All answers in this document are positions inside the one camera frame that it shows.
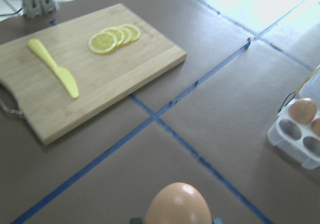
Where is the brown egg rear slot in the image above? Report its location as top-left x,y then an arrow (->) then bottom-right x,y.
311,117 -> 320,137

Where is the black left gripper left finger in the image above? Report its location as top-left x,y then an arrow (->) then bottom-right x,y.
130,218 -> 144,224

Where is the lemon slice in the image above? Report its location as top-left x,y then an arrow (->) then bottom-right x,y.
100,27 -> 125,46
117,26 -> 128,45
88,32 -> 117,54
120,24 -> 141,43

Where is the brown egg front slot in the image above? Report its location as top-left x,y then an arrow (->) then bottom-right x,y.
288,98 -> 317,125

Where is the clear plastic egg box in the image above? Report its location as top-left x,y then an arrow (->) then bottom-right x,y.
267,67 -> 320,170

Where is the bamboo cutting board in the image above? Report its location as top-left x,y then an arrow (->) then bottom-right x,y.
0,3 -> 187,145

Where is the brown egg slot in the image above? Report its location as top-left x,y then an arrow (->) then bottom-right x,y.
311,117 -> 320,137
288,98 -> 317,125

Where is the yellow plastic knife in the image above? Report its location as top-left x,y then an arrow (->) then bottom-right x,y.
27,38 -> 80,99

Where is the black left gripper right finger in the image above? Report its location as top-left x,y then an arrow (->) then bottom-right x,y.
212,217 -> 224,224

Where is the brown egg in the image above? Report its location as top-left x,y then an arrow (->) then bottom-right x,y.
143,182 -> 213,224

